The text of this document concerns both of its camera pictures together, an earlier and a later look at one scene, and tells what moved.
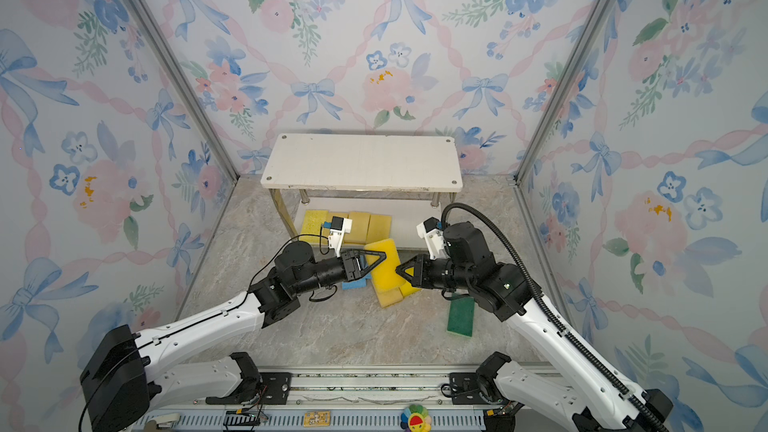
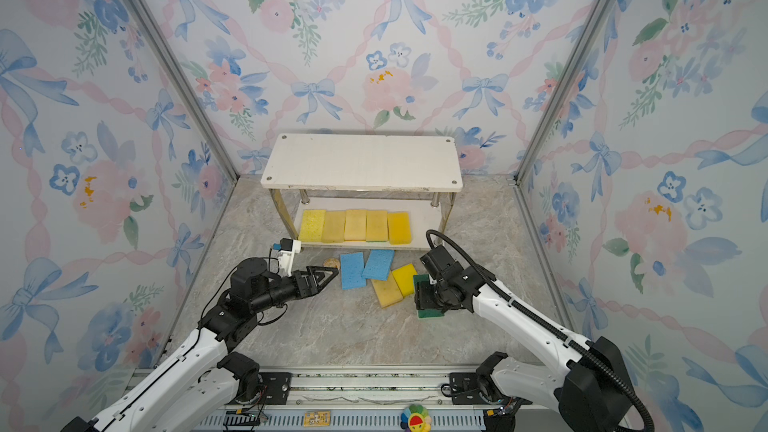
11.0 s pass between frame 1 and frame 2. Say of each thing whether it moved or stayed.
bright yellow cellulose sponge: stayed
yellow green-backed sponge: stayed
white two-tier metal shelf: stayed
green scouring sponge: moved
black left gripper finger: moved
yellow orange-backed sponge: stayed
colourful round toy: stayed
